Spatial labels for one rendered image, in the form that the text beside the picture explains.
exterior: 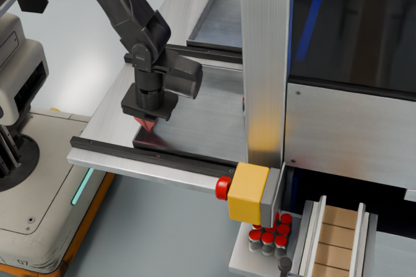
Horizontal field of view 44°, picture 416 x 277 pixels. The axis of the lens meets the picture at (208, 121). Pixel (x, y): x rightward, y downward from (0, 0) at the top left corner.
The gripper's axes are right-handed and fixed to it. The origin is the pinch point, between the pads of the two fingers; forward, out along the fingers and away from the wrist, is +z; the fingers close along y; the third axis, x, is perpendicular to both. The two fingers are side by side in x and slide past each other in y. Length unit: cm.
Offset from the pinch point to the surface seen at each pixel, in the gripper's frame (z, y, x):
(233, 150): -1.6, 18.6, -0.7
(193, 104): 0.5, 6.4, 10.1
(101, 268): 94, -21, 3
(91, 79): 104, -71, 96
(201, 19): 0.3, -1.1, 39.0
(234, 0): 1, 5, 51
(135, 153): -0.4, -0.3, -7.5
